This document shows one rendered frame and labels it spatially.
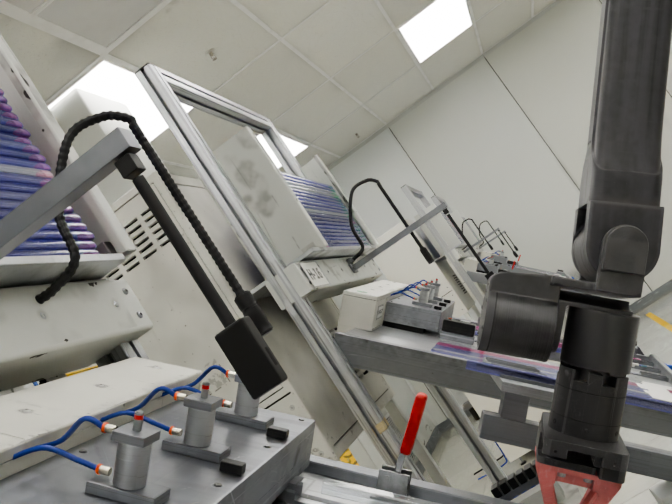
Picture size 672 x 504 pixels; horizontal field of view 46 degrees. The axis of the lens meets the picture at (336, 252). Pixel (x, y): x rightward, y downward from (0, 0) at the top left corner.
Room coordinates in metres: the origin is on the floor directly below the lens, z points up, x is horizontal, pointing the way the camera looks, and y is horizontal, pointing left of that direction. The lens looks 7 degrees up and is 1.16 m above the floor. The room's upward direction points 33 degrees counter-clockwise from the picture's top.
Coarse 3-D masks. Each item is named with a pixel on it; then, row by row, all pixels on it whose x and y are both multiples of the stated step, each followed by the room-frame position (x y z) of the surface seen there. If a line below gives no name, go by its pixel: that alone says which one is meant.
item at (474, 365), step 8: (472, 360) 0.87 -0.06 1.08; (472, 368) 0.87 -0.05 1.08; (480, 368) 0.87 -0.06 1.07; (488, 368) 0.87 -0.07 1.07; (496, 368) 0.87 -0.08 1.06; (504, 368) 0.87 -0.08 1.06; (512, 368) 0.87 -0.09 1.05; (520, 376) 0.87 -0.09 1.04; (528, 376) 0.87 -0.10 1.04; (536, 376) 0.87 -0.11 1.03; (544, 376) 0.87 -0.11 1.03; (552, 384) 0.86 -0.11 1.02; (632, 400) 0.86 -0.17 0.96; (640, 400) 0.86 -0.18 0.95; (648, 400) 0.86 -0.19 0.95; (656, 400) 0.86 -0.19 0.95; (648, 408) 0.86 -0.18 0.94; (656, 408) 0.86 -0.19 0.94; (664, 408) 0.86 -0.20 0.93
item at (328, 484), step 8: (328, 480) 0.73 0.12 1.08; (336, 480) 0.73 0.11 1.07; (328, 488) 0.72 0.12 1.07; (336, 488) 0.72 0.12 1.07; (344, 488) 0.72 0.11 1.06; (352, 488) 0.72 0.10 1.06; (360, 488) 0.72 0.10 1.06; (368, 488) 0.73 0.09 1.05; (336, 496) 0.72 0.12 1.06; (344, 496) 0.72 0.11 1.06; (352, 496) 0.72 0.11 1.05; (360, 496) 0.72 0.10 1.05; (368, 496) 0.72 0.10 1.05; (376, 496) 0.72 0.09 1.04; (384, 496) 0.71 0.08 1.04; (392, 496) 0.72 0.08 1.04; (400, 496) 0.72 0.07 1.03; (408, 496) 0.72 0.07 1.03
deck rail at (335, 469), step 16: (320, 464) 0.82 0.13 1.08; (336, 464) 0.82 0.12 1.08; (352, 464) 0.83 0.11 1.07; (352, 480) 0.81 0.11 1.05; (368, 480) 0.81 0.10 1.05; (416, 480) 0.82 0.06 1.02; (416, 496) 0.80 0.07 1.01; (432, 496) 0.80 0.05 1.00; (448, 496) 0.80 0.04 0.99; (464, 496) 0.80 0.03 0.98; (480, 496) 0.80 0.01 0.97
